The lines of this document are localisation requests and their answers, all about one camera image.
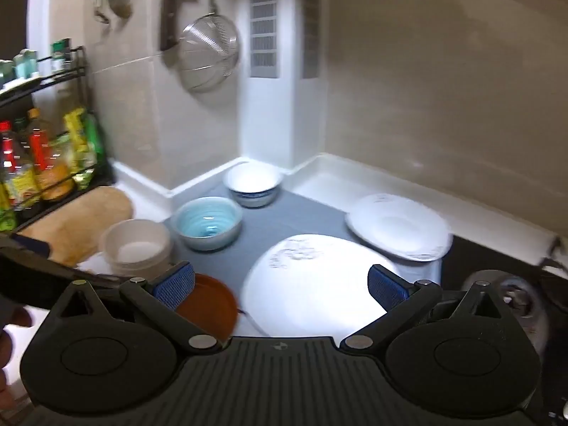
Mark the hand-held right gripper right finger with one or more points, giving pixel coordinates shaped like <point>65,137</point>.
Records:
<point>387,290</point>

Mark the white bowl with blue pattern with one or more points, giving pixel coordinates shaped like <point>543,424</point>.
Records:
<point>253,182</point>

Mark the red-capped sauce bottle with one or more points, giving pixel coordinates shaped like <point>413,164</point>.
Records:
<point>13,168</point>

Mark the white square-shaped plate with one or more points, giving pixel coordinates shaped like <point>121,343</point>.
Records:
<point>399,226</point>

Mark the green-capped spice jar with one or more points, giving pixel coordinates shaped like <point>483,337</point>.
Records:
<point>61,55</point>

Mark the black cooktop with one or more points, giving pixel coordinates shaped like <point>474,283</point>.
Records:
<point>470,257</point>

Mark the narrow white vent grille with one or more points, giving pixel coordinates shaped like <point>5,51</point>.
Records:
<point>311,22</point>

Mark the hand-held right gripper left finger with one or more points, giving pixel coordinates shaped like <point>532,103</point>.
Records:
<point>174,287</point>

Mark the round metal stove burner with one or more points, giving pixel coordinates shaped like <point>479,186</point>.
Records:
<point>514,297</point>

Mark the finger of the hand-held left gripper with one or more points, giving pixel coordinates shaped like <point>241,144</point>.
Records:
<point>32,247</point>

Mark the metal mesh strainer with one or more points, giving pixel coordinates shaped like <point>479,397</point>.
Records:
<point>206,53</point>

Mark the grey counter mat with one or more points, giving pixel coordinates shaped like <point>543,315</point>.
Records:
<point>284,222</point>

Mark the light blue ceramic bowl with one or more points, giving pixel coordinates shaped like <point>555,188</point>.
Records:
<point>206,224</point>

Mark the brown round plate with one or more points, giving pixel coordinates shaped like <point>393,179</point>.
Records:
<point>211,304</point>

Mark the green seasoning packet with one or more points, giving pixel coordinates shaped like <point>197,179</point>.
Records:
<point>95,140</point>

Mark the yellow seasoning packet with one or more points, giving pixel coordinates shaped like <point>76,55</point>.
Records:
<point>79,137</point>

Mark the orange cooking oil bottle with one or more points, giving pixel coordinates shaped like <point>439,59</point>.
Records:
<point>49,164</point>

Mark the wooden cutting board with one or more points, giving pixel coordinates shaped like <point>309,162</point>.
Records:
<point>80,222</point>

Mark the wide white vent grille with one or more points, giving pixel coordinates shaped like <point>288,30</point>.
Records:
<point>265,22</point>

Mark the pale green jar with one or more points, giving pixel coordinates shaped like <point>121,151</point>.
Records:
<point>26,64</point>

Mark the stack of cream bowls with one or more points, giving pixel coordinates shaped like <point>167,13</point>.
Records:
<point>135,248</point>

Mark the dark hanging cleaver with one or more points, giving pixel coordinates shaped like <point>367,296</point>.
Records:
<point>175,9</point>

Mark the large round white plate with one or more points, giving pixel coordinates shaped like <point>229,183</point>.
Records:
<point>310,284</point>

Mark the person's left hand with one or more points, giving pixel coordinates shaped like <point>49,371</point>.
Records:
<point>17,318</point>

